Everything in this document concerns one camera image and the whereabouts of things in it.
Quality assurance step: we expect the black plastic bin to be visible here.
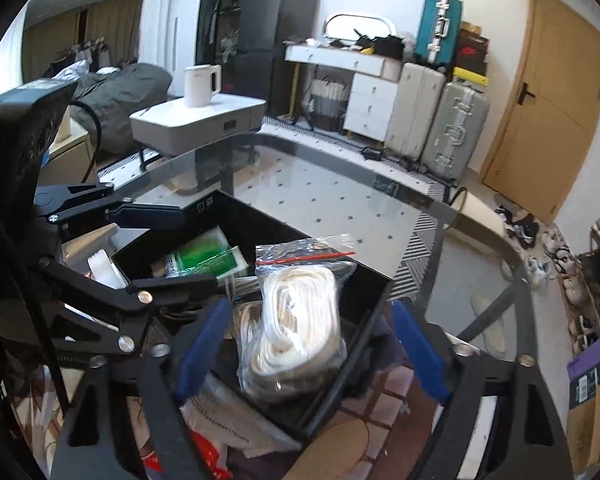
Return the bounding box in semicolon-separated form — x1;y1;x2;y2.
111;189;396;443

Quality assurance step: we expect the brown curtain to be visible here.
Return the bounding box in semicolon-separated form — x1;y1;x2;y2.
22;2;144;69

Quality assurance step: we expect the beige low cabinet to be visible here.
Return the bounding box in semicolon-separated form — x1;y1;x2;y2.
47;125;101;187

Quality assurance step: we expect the yellow black shoe box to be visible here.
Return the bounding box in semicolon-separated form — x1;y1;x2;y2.
452;67;489;89

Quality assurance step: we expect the black bag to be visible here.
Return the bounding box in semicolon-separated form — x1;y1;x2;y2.
375;35;406;59

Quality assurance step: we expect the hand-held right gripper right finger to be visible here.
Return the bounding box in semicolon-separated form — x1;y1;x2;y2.
392;302;576;480

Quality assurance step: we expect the red packet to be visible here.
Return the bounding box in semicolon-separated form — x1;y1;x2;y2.
189;429;233;480

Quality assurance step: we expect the teal suitcase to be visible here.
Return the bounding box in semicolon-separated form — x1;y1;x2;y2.
414;0;465;64

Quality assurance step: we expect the white patterned floor rug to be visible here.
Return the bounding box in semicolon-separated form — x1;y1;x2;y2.
100;115;456;287

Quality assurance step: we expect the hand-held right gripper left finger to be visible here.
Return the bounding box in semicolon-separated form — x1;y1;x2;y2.
50;300;233;480

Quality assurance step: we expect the white medicine packet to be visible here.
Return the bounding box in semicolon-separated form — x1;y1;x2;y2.
182;375;301;459

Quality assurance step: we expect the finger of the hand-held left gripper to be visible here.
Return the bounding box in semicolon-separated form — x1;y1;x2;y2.
34;256;219;357
34;182;197;229

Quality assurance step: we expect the oval mirror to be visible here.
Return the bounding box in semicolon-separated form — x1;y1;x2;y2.
323;12;396;47

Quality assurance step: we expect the woven basket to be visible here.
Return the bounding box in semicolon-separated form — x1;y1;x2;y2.
307;76;351;134

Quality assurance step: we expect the clear bag of white rope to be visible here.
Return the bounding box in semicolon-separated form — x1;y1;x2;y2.
236;234;357;403

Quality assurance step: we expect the white suitcase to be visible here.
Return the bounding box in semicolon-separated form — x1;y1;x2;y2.
384;61;447;159

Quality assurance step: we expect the printed cartoon table mat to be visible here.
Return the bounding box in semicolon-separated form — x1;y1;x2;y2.
25;350;456;480

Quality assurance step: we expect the green packet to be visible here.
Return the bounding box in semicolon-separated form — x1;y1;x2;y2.
165;227;244;281

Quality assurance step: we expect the white sheer curtain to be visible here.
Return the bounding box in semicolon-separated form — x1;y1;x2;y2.
140;0;207;99

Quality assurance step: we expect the white cable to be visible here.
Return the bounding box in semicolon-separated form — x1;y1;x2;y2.
222;275;262;307

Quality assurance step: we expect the black refrigerator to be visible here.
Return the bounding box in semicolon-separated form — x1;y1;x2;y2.
232;0;324;117

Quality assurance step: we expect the white electric kettle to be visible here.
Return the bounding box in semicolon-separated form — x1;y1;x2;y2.
183;64;223;109

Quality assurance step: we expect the wooden door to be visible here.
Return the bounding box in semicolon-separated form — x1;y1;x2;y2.
480;0;600;227

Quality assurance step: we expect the black shoe box red logo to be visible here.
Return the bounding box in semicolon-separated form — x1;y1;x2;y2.
454;30;491;79

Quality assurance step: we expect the white side table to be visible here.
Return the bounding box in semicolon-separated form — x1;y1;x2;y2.
130;92;267;159

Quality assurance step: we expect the dark glass cabinet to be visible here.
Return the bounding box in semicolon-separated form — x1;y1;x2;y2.
200;0;254;97

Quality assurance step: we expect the white vanity desk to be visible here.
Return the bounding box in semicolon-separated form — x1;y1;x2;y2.
284;44;404;139

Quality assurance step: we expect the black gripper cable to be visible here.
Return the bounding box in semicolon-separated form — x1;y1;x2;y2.
70;101;104;184

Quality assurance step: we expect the silver suitcase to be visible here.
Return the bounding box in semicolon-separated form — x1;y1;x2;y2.
420;80;491;182

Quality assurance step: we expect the pile of sneakers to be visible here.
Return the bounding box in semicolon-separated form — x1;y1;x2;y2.
495;202;600;347

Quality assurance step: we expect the clothes rack with clothes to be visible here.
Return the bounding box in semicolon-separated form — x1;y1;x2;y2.
60;37;112;69

